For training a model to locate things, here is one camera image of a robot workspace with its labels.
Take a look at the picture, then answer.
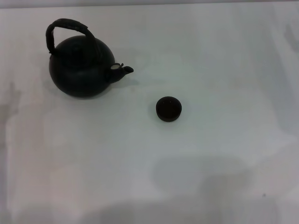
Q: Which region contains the small dark teacup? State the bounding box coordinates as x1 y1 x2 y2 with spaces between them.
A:
155 96 183 123

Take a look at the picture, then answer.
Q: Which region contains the black round teapot with handle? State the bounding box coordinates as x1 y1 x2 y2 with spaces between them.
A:
45 18 135 100

